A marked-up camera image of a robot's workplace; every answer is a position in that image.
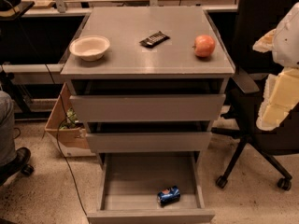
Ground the cardboard box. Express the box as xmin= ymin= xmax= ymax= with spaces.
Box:
xmin=45 ymin=83 xmax=93 ymax=157

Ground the red apple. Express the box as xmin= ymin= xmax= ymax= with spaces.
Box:
xmin=193 ymin=35 xmax=216 ymax=58

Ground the black floor cable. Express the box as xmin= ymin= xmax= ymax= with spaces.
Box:
xmin=3 ymin=0 xmax=88 ymax=217

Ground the grey top drawer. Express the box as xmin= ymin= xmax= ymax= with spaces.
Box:
xmin=69 ymin=79 xmax=227 ymax=123

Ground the black chair caster left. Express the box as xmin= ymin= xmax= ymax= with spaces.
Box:
xmin=21 ymin=164 xmax=35 ymax=176

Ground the grey bottom drawer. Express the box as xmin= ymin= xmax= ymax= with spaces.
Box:
xmin=87 ymin=152 xmax=215 ymax=224

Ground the black office chair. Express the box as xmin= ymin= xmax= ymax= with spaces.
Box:
xmin=213 ymin=0 xmax=299 ymax=190

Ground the person leg in jeans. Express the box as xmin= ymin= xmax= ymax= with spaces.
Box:
xmin=0 ymin=91 xmax=16 ymax=166

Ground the dark snack bar wrapper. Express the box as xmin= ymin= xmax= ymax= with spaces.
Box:
xmin=140 ymin=31 xmax=169 ymax=48

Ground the grey middle drawer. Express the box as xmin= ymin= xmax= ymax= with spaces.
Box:
xmin=86 ymin=121 xmax=211 ymax=153

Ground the black shoe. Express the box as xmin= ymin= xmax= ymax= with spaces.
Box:
xmin=0 ymin=147 xmax=31 ymax=186

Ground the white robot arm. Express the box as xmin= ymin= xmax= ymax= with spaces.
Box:
xmin=253 ymin=3 xmax=299 ymax=131

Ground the grey drawer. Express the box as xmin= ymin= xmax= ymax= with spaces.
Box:
xmin=86 ymin=121 xmax=211 ymax=153
xmin=69 ymin=79 xmax=227 ymax=123
xmin=87 ymin=152 xmax=215 ymax=224

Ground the white paper bowl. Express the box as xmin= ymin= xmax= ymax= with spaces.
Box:
xmin=69 ymin=35 xmax=110 ymax=62

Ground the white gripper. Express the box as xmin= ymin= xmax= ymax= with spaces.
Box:
xmin=252 ymin=29 xmax=299 ymax=131

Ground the blue pepsi can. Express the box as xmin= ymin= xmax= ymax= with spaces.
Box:
xmin=157 ymin=186 xmax=180 ymax=206

